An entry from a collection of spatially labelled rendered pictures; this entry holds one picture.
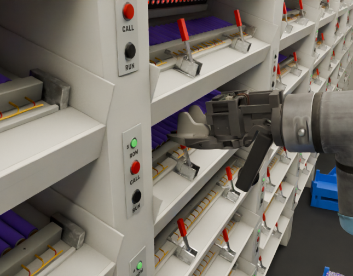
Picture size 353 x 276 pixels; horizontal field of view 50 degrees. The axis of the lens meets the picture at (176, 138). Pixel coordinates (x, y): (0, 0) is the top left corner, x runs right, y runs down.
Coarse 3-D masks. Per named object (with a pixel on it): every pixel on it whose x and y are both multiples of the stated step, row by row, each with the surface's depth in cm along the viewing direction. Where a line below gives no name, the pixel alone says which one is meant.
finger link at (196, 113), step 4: (192, 108) 68; (196, 108) 68; (188, 112) 69; (192, 112) 69; (196, 112) 68; (200, 112) 68; (192, 116) 69; (196, 116) 68; (200, 116) 68; (204, 116) 68; (196, 120) 69; (200, 120) 68; (204, 120) 68; (172, 132) 70
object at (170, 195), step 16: (192, 160) 76; (208, 160) 78; (224, 160) 86; (176, 176) 70; (208, 176) 77; (160, 192) 65; (176, 192) 66; (192, 192) 71; (160, 208) 61; (176, 208) 66; (160, 224) 61
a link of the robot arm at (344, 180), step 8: (336, 160) 56; (336, 168) 57; (344, 168) 54; (352, 168) 53; (344, 176) 54; (352, 176) 53; (344, 184) 55; (352, 184) 54; (344, 192) 55; (352, 192) 54; (344, 200) 56; (352, 200) 54; (344, 208) 56; (352, 208) 55; (344, 216) 57; (352, 216) 55; (344, 224) 57; (352, 224) 56; (352, 232) 56
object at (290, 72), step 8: (288, 48) 166; (280, 56) 160; (288, 56) 167; (296, 56) 149; (304, 56) 164; (280, 64) 148; (288, 64) 158; (296, 64) 149; (304, 64) 165; (280, 72) 127; (288, 72) 150; (296, 72) 149; (304, 72) 157; (280, 80) 127; (288, 80) 141; (296, 80) 144; (280, 88) 127; (288, 88) 133
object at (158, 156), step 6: (168, 144) 74; (174, 144) 75; (156, 150) 71; (162, 150) 71; (168, 150) 72; (174, 150) 75; (156, 156) 69; (162, 156) 70; (180, 156) 74; (156, 162) 69
